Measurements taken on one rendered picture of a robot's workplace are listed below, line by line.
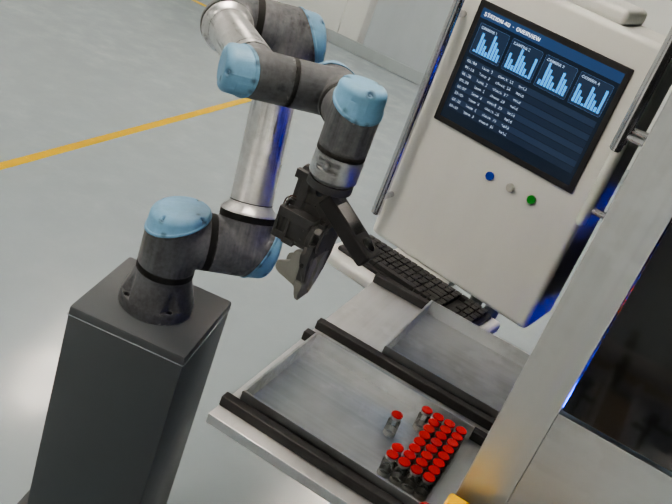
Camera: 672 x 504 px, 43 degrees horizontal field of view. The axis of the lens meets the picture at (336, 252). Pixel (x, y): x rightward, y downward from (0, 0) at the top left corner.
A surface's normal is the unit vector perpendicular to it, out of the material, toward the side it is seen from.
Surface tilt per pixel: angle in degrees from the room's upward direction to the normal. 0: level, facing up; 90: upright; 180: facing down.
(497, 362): 0
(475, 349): 0
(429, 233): 90
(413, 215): 90
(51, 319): 0
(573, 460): 90
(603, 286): 90
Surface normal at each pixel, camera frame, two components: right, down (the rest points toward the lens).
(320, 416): 0.32, -0.83
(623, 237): -0.44, 0.29
